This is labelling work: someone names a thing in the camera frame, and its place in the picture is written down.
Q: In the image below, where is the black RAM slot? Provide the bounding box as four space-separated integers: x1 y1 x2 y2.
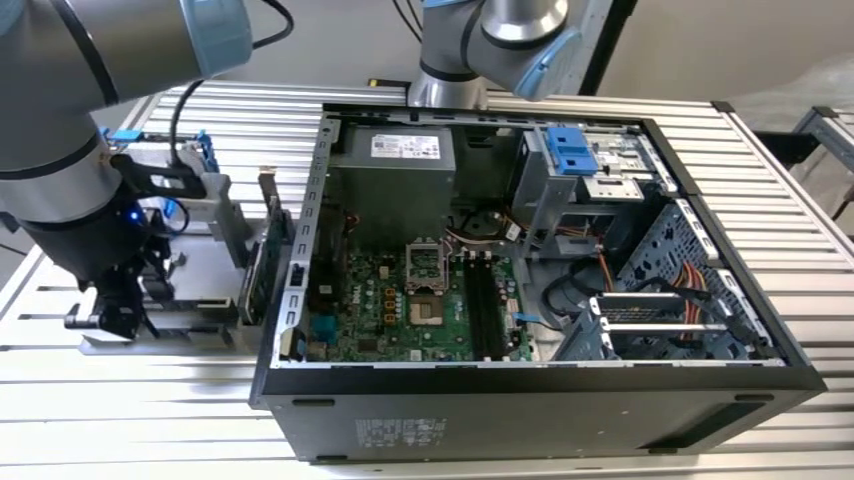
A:
464 253 492 361

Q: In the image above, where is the grey parts rack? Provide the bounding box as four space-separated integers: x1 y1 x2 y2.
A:
77 173 294 357

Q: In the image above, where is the green graphics card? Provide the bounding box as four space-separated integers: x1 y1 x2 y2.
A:
238 164 294 324

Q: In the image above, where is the green motherboard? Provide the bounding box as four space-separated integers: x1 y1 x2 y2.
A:
302 244 535 362

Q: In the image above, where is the grey power supply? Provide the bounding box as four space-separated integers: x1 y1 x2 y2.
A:
329 124 458 239

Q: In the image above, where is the metal socket cover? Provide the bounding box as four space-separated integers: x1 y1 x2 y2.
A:
404 238 446 296

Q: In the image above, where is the CPU socket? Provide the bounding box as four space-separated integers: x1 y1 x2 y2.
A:
406 295 449 329

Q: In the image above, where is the black round fan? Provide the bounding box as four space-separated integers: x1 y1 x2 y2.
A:
452 209 512 241

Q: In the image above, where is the grey metal drive cage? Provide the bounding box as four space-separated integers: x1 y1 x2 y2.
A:
511 122 675 256

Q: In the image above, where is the blue drive latch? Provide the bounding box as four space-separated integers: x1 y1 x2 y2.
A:
544 127 599 177

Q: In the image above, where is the black PC case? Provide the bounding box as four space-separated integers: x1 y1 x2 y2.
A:
246 102 828 464

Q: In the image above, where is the silver perforated disk bay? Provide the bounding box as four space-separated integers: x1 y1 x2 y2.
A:
552 292 732 362

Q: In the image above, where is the metal slat side table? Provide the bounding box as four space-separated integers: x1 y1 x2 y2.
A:
789 105 854 221

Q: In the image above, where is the blue camera cable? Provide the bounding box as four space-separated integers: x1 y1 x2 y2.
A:
161 197 192 236

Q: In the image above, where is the thin orange wire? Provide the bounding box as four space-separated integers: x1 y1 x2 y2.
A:
596 243 616 294

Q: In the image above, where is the black frame post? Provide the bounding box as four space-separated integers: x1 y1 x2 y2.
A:
579 0 639 96

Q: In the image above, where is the red yellow wire bundle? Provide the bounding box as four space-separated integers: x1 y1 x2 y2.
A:
665 262 712 326

